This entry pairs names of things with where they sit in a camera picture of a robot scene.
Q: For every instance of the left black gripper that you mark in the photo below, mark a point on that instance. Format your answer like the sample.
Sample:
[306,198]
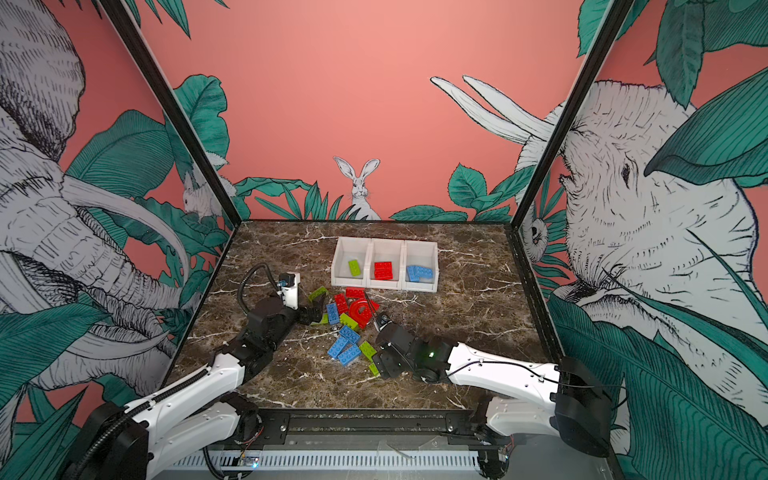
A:
[307,318]

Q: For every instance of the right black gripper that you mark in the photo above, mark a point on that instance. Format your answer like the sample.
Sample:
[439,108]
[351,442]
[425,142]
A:
[385,364]

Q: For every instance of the green brick bottom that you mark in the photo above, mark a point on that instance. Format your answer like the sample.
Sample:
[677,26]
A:
[373,368]

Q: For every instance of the white three-compartment bin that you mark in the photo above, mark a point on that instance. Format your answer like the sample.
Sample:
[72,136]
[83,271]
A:
[401,253]

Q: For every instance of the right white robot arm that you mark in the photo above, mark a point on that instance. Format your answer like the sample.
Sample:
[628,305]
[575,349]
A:
[559,399]

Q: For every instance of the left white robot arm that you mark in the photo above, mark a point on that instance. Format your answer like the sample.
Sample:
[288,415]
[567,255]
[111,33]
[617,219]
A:
[146,436]

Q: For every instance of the green brick centre low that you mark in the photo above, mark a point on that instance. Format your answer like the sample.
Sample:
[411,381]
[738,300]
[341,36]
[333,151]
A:
[367,350]

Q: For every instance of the red brick by arch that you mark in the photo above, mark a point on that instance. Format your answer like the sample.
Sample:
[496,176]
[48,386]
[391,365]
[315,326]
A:
[341,303]

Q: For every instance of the green brick under arch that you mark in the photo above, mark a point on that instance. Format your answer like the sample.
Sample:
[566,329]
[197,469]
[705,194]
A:
[349,322]

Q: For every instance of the red arch piece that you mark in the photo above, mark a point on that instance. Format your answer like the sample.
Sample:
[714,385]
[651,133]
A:
[362,311]

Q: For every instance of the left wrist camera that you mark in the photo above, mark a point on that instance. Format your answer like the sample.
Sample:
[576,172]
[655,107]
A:
[288,284]

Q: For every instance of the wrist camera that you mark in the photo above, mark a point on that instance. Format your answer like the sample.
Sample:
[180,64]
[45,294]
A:
[381,320]
[288,284]

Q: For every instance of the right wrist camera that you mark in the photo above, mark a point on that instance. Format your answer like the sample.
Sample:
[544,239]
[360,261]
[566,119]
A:
[381,320]

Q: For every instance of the black mounting rail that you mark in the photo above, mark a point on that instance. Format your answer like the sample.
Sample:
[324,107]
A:
[372,427]

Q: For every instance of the white slotted cable duct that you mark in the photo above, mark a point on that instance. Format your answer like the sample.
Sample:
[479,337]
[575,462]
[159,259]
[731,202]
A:
[326,460]

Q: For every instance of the left black frame post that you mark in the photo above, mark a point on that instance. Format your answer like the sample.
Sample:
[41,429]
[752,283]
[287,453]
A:
[123,22]

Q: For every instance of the black frame post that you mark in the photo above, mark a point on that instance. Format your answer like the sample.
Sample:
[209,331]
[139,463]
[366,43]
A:
[123,22]
[609,28]

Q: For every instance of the right black frame post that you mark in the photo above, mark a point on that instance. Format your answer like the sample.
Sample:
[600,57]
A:
[609,28]

